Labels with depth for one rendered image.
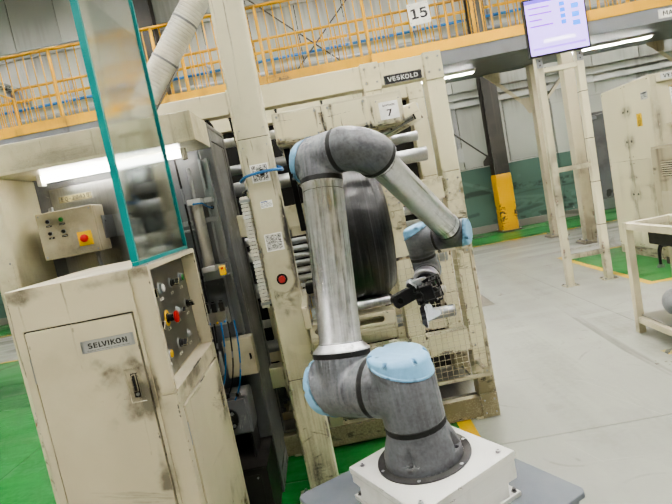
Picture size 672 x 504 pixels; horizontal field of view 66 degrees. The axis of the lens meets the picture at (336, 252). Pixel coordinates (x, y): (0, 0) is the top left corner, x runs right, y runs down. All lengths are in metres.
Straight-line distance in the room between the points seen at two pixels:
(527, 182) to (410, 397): 10.88
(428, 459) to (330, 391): 0.28
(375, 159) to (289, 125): 1.16
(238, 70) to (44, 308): 1.18
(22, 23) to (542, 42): 10.88
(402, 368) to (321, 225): 0.41
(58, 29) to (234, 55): 11.17
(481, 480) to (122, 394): 0.98
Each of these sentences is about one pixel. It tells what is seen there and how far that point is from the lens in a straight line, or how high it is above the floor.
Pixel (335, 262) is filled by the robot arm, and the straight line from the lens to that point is 1.31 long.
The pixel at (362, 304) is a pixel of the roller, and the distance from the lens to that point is 2.12.
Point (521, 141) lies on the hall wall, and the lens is 12.03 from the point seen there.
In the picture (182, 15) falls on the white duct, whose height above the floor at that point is 2.28.
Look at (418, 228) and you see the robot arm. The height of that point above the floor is 1.20.
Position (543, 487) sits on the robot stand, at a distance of 1.40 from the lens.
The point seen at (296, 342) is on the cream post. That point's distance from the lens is 2.23.
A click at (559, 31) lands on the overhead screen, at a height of 2.52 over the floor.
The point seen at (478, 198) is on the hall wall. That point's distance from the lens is 11.63.
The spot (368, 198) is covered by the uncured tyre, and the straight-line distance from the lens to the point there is 1.97.
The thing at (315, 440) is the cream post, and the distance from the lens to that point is 2.38.
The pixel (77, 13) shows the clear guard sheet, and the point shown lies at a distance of 1.64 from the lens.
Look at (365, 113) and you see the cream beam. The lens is 2.45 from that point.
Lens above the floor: 1.35
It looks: 6 degrees down
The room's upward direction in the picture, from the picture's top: 11 degrees counter-clockwise
